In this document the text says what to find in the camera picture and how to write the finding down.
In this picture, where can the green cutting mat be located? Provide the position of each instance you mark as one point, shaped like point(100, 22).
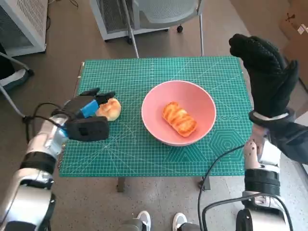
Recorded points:
point(154, 72)

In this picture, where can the pink bowl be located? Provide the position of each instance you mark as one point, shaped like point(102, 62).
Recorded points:
point(204, 106)

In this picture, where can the grey mesh chair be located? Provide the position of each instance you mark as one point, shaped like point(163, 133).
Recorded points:
point(168, 12)

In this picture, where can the dark table leg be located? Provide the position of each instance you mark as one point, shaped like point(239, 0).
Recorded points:
point(205, 183)
point(120, 184)

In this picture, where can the white wheeled cabinet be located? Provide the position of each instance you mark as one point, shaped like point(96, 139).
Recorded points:
point(110, 19)

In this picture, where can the round toy bread bun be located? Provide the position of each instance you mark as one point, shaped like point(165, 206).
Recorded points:
point(111, 109)

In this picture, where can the white perforated cabinet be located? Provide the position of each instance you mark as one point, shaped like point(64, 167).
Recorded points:
point(24, 21)

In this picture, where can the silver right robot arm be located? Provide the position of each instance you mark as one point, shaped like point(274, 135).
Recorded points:
point(262, 180)

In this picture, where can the office chair with castors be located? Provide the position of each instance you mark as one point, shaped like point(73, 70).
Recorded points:
point(9, 79)

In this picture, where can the brown cardboard box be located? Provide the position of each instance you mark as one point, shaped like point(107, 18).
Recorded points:
point(296, 24)

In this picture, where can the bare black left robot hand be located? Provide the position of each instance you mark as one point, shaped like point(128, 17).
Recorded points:
point(87, 109)

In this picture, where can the dark right wrist camera box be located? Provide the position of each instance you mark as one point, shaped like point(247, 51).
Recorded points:
point(293, 142)

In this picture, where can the rectangular striped toy bread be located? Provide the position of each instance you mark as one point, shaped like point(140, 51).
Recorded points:
point(179, 119)

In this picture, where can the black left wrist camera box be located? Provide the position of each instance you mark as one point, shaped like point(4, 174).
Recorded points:
point(87, 128)

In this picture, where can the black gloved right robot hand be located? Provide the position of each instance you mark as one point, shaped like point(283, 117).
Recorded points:
point(269, 84)

